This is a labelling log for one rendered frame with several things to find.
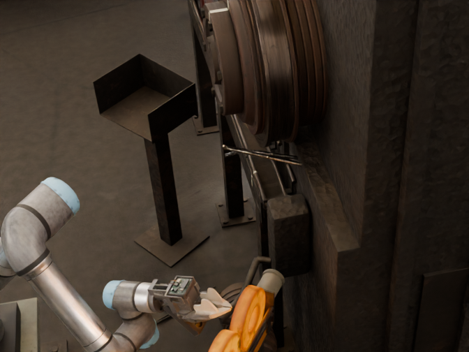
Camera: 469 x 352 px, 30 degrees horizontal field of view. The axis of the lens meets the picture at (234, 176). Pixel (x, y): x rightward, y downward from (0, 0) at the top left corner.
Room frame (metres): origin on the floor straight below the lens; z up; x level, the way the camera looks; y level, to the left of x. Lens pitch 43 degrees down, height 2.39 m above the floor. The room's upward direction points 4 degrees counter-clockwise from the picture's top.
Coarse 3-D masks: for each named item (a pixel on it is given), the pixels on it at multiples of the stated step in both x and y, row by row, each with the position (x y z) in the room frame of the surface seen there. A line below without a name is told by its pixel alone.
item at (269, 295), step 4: (248, 284) 1.39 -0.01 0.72; (268, 292) 1.36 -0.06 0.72; (272, 292) 1.36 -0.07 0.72; (268, 296) 1.36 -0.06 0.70; (272, 296) 1.36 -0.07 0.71; (268, 300) 1.36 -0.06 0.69; (272, 300) 1.35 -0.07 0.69; (268, 304) 1.36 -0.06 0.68; (272, 304) 1.35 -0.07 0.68; (268, 308) 1.36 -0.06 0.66; (264, 312) 1.36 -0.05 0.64; (272, 316) 1.35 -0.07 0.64; (272, 320) 1.35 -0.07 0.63
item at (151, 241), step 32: (128, 64) 2.38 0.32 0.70; (160, 64) 2.34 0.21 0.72; (96, 96) 2.27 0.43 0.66; (128, 96) 2.36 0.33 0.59; (160, 96) 2.33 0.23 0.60; (192, 96) 2.21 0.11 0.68; (128, 128) 2.18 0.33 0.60; (160, 128) 2.11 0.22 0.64; (160, 160) 2.20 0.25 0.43; (160, 192) 2.20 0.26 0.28; (160, 224) 2.22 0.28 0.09; (192, 224) 2.30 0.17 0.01; (160, 256) 2.15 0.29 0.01
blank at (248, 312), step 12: (252, 288) 1.33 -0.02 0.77; (240, 300) 1.29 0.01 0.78; (252, 300) 1.29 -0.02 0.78; (264, 300) 1.35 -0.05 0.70; (240, 312) 1.27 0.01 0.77; (252, 312) 1.29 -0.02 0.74; (240, 324) 1.24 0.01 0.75; (252, 324) 1.30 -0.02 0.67; (240, 336) 1.23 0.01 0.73; (252, 336) 1.28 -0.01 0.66
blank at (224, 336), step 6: (222, 330) 1.21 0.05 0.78; (228, 330) 1.21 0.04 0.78; (216, 336) 1.19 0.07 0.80; (222, 336) 1.19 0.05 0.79; (228, 336) 1.19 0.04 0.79; (234, 336) 1.20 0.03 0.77; (216, 342) 1.17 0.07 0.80; (222, 342) 1.17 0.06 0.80; (228, 342) 1.17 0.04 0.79; (234, 342) 1.20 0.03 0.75; (240, 342) 1.22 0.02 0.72; (210, 348) 1.15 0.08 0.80; (216, 348) 1.15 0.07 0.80; (222, 348) 1.15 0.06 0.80; (228, 348) 1.17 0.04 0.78; (234, 348) 1.19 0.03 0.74; (240, 348) 1.22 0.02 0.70
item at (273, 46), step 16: (256, 0) 1.71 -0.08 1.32; (272, 0) 1.71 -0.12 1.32; (256, 16) 1.67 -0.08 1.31; (272, 16) 1.68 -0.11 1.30; (256, 32) 1.66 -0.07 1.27; (272, 32) 1.65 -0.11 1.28; (272, 48) 1.63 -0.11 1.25; (288, 48) 1.63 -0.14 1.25; (272, 64) 1.61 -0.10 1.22; (288, 64) 1.61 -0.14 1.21; (272, 80) 1.59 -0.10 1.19; (288, 80) 1.59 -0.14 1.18; (272, 96) 1.58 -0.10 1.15; (288, 96) 1.59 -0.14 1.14; (272, 112) 1.58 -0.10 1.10; (288, 112) 1.59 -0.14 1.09; (272, 128) 1.59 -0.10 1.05; (288, 128) 1.60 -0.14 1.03
